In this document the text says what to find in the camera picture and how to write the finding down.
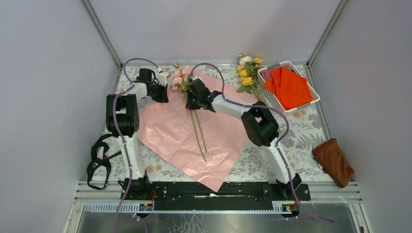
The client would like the pink fake flower stem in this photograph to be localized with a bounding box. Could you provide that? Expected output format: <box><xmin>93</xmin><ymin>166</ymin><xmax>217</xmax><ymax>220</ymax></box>
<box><xmin>172</xmin><ymin>63</ymin><xmax>207</xmax><ymax>162</ymax></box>

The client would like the pink and purple wrapping paper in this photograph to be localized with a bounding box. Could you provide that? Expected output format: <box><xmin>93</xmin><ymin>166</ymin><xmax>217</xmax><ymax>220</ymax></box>
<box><xmin>138</xmin><ymin>89</ymin><xmax>248</xmax><ymax>192</ymax></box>

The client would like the yellow fake flower bunch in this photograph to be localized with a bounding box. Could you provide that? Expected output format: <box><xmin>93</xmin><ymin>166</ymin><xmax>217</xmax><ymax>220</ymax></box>
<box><xmin>237</xmin><ymin>57</ymin><xmax>266</xmax><ymax>104</ymax></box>

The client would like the white fake flower stem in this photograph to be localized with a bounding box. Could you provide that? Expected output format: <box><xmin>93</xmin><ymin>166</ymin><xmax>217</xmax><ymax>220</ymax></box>
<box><xmin>238</xmin><ymin>53</ymin><xmax>254</xmax><ymax>69</ymax></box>

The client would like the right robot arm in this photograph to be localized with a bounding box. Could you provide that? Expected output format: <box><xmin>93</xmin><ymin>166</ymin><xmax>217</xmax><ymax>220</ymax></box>
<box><xmin>186</xmin><ymin>78</ymin><xmax>302</xmax><ymax>200</ymax></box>

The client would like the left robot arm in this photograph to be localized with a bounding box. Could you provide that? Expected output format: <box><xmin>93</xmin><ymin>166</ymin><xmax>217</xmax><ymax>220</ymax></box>
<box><xmin>105</xmin><ymin>68</ymin><xmax>171</xmax><ymax>180</ymax></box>

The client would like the orange folded paper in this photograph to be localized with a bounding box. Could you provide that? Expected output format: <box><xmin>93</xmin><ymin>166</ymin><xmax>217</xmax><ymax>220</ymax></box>
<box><xmin>263</xmin><ymin>71</ymin><xmax>313</xmax><ymax>110</ymax></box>

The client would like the floral patterned tablecloth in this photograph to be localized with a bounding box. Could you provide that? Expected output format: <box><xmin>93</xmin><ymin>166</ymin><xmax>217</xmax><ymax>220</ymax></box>
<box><xmin>93</xmin><ymin>65</ymin><xmax>332</xmax><ymax>182</ymax></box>

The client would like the brown cloth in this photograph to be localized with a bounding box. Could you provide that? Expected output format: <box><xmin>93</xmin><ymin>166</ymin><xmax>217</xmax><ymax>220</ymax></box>
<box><xmin>312</xmin><ymin>138</ymin><xmax>355</xmax><ymax>188</ymax></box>

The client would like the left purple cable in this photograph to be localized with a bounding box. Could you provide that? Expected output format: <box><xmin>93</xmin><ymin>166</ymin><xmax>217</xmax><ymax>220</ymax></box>
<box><xmin>110</xmin><ymin>58</ymin><xmax>162</xmax><ymax>233</ymax></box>

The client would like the purple cable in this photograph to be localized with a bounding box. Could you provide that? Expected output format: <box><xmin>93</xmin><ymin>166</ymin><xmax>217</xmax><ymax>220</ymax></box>
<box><xmin>110</xmin><ymin>58</ymin><xmax>162</xmax><ymax>233</ymax></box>
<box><xmin>188</xmin><ymin>63</ymin><xmax>336</xmax><ymax>225</ymax></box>

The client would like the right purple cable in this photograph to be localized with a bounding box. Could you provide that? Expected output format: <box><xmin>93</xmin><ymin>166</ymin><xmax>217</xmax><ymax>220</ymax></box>
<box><xmin>188</xmin><ymin>63</ymin><xmax>336</xmax><ymax>225</ymax></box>

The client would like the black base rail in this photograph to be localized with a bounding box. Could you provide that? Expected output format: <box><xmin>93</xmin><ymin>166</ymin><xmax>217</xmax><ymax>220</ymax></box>
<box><xmin>121</xmin><ymin>182</ymin><xmax>311</xmax><ymax>211</ymax></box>

